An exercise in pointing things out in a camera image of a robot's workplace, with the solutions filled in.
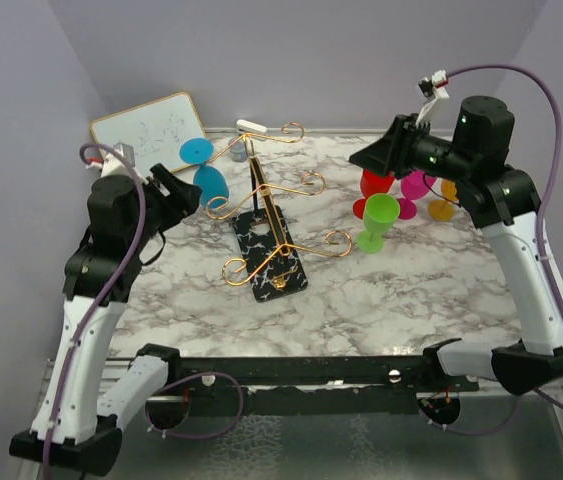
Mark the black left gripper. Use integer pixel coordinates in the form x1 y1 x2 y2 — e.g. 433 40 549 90
130 163 203 251

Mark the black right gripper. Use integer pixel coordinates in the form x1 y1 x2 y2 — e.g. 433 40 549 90
349 113 473 183

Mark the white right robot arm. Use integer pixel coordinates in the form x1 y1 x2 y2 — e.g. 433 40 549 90
349 96 563 396

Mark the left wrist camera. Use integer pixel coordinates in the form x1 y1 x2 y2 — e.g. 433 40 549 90
86 143 136 177

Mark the black patterned rack base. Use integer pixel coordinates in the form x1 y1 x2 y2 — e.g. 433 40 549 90
230 159 308 303

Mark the black front mounting bar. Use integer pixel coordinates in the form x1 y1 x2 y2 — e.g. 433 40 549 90
137 344 478 417

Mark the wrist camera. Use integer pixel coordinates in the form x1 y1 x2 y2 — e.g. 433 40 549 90
86 143 136 177
415 70 449 127

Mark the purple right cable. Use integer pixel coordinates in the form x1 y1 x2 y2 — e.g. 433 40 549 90
425 63 563 435

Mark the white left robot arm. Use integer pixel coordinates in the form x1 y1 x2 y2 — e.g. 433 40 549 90
9 164 202 477

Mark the white marker eraser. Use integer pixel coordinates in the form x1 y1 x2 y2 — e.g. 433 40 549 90
235 119 268 135

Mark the magenta wine glass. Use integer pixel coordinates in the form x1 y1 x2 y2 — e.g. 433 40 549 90
397 171 437 220

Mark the orange wine glass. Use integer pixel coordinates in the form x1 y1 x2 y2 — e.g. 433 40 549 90
428 180 458 222

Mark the red wine glass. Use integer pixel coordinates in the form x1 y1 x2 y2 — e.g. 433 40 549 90
352 169 394 219

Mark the green wine glass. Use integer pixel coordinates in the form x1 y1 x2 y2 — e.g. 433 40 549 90
356 193 400 254

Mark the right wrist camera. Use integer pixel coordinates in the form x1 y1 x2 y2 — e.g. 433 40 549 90
415 70 449 127

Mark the gold wire glass rack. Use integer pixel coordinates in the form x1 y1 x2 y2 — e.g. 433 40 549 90
205 122 353 286

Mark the blue wine glass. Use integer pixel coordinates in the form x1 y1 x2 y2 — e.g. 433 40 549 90
179 137 229 209

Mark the small framed whiteboard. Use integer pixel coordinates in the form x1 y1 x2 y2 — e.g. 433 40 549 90
90 92 206 176

